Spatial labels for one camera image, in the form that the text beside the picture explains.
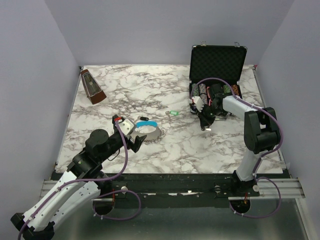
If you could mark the key with green tag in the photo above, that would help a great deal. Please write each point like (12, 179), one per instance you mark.
(172, 113)

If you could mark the brown wooden metronome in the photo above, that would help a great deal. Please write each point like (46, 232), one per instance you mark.
(92, 89)

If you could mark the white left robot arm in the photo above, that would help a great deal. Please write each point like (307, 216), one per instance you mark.
(82, 182)

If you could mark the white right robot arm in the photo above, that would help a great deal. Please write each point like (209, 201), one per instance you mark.
(261, 133)

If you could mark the key with black tag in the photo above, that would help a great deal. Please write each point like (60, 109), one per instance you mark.
(207, 128)

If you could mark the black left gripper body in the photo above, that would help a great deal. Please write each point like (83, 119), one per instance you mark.
(116, 143)

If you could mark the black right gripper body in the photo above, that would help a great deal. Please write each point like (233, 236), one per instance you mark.
(210, 111)

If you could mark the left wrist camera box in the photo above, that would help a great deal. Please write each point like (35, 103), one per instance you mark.
(126, 125)

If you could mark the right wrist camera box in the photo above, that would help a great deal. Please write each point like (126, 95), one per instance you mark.
(196, 103)

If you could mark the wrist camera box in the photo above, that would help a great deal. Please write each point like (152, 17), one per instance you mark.
(126, 125)
(196, 103)

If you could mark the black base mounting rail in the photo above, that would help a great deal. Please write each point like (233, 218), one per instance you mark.
(161, 191)

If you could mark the black poker chip case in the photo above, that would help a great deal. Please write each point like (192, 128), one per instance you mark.
(215, 71)

